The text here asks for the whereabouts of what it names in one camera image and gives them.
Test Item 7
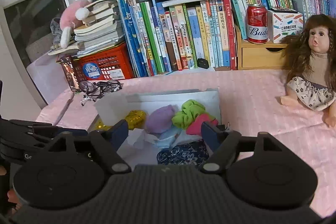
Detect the smartphone with photo screen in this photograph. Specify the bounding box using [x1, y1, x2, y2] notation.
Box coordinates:
[59, 56, 80, 92]

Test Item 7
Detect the black binder clip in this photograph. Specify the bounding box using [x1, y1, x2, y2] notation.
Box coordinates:
[217, 123, 230, 131]

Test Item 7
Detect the purple plush toy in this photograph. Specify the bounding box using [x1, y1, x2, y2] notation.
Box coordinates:
[145, 105, 175, 134]

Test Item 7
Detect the grey phone lanyard strap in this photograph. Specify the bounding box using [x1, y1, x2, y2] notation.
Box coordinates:
[52, 92, 75, 126]

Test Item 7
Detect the red plastic crate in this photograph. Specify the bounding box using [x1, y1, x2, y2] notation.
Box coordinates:
[70, 42, 134, 82]

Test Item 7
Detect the red Budweiser can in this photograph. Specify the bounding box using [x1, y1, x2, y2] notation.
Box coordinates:
[247, 4, 268, 44]

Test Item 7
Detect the gold sequin bow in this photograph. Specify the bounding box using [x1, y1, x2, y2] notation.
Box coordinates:
[93, 110, 146, 131]

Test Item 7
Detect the miniature black bicycle model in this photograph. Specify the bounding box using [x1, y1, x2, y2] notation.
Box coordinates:
[79, 80, 123, 106]

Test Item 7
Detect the white shallow tray box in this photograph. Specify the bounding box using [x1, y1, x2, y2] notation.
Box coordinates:
[87, 88, 223, 171]

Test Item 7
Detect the navy floral fabric pouch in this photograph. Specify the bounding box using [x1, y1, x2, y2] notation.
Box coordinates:
[157, 140, 209, 166]

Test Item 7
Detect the pink rabbit plush toy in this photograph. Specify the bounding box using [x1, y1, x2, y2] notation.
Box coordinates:
[60, 0, 93, 49]

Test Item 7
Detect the small wooden drawer box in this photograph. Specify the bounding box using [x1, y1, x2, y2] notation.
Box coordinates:
[235, 26, 287, 70]

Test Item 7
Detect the grey plush toy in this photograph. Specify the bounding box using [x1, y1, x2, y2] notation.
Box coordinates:
[50, 18, 62, 50]

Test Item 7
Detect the row of upright books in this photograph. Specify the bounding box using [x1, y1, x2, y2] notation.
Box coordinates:
[117, 0, 335, 77]

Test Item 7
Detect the stack of lying books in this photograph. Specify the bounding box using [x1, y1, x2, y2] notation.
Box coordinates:
[48, 0, 124, 57]

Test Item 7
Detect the white foam sponge block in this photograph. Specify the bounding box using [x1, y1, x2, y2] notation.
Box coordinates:
[94, 98, 127, 126]

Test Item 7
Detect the blue packaged face mask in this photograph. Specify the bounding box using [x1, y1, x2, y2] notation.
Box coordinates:
[155, 126, 182, 149]

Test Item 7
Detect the brown haired doll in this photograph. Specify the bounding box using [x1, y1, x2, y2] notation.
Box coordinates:
[280, 14, 335, 127]

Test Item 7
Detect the white printed carton box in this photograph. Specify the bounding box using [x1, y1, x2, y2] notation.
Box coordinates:
[268, 10, 304, 44]

